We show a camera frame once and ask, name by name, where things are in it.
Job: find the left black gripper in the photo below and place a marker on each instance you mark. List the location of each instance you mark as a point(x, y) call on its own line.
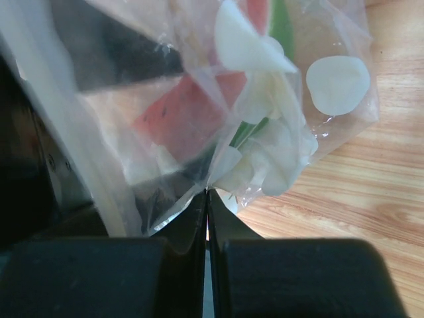
point(41, 195)

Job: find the red watermelon slice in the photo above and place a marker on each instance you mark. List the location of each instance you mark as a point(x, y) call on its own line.
point(186, 116)

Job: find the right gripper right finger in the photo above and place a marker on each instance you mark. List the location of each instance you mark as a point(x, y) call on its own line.
point(294, 277)

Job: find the polka dot zip bag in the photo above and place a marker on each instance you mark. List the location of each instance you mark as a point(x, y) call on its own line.
point(138, 106)

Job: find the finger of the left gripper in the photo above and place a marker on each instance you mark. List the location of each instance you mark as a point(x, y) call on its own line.
point(161, 198)
point(104, 52)

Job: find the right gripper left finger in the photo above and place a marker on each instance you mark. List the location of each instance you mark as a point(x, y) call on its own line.
point(158, 276)

